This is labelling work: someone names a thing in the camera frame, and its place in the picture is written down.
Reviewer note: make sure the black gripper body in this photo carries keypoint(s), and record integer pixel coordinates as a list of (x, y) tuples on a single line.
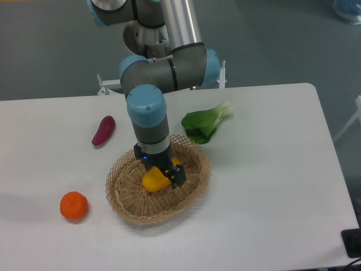
[(162, 160)]

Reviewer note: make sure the yellow mango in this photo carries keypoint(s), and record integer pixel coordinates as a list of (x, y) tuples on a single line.
[(154, 180)]

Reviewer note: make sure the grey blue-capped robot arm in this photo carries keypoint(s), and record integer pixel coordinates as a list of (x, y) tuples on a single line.
[(144, 82)]

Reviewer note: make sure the woven wicker basket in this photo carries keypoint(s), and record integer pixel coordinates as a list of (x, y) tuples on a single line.
[(128, 197)]

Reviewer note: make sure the purple sweet potato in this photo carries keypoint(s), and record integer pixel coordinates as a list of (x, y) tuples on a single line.
[(104, 132)]

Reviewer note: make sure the green bok choy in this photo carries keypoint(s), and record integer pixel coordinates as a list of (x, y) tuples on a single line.
[(201, 125)]

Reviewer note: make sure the orange mandarin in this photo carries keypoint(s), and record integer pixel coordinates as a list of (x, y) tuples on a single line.
[(74, 206)]

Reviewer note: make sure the black device at table edge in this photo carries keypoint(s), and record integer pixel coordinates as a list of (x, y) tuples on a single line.
[(351, 240)]

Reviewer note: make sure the blue bag in corner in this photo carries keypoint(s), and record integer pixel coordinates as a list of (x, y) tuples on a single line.
[(348, 10)]

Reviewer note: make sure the white left mounting bracket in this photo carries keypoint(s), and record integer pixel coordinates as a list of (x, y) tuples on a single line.
[(107, 87)]

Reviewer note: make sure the white frame at right edge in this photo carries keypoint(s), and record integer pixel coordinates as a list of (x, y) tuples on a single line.
[(352, 122)]

